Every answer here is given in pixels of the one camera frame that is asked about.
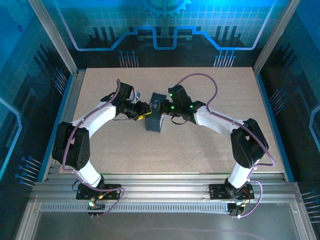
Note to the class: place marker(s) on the small metal padlock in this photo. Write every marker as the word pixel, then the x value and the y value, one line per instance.
pixel 155 103

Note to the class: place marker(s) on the dark painted lock box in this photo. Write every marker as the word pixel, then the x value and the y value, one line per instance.
pixel 153 122

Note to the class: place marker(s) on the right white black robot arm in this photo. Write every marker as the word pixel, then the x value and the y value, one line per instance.
pixel 215 122

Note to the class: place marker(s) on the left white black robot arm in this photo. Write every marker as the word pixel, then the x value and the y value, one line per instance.
pixel 100 115

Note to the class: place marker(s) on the grey metal front panel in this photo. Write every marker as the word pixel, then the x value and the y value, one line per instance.
pixel 162 225

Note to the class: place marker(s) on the aluminium left side rail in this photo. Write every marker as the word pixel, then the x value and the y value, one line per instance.
pixel 67 120

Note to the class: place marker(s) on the aluminium rail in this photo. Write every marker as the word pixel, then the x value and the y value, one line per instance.
pixel 67 120
pixel 162 186

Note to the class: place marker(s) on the aluminium front rail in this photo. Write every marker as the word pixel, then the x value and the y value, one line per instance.
pixel 162 186

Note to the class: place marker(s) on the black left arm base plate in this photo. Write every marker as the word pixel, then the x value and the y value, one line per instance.
pixel 112 191

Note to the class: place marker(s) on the blue right side rail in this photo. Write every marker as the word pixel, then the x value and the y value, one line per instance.
pixel 272 125

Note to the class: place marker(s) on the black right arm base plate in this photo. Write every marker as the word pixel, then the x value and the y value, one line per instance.
pixel 217 191

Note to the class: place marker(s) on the aluminium left frame post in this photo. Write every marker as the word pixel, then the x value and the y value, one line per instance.
pixel 55 37

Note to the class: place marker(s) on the aluminium frame post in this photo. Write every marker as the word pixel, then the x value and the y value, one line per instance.
pixel 275 37
pixel 55 37

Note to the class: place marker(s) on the aluminium right frame post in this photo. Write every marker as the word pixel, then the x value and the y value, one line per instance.
pixel 275 37

